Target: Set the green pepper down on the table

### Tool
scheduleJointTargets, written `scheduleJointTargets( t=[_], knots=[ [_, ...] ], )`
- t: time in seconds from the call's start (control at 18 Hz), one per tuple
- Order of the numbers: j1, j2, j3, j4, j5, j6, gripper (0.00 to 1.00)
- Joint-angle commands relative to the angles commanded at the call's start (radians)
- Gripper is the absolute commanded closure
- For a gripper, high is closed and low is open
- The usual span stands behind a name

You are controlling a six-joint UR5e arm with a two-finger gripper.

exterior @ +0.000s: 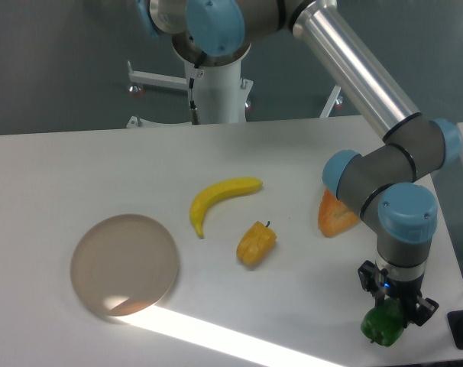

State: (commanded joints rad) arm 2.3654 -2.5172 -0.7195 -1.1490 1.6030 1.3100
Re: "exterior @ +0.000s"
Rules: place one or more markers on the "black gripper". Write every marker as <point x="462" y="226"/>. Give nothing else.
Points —
<point x="381" y="279"/>

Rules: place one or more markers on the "green bell pepper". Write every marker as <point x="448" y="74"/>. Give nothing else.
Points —
<point x="384" y="323"/>

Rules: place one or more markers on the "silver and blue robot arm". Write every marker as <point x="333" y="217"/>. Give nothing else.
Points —
<point x="379" y="187"/>

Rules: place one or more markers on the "orange bell pepper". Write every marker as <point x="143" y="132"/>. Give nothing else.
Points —
<point x="334" y="217"/>

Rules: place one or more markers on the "yellow bell pepper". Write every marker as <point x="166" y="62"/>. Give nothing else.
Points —
<point x="256" y="243"/>

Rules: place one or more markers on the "yellow banana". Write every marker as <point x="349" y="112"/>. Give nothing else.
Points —
<point x="217" y="192"/>

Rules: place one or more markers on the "beige round plate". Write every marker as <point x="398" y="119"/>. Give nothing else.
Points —
<point x="123" y="265"/>

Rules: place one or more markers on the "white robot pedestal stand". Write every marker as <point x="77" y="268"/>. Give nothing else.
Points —
<point x="216" y="91"/>

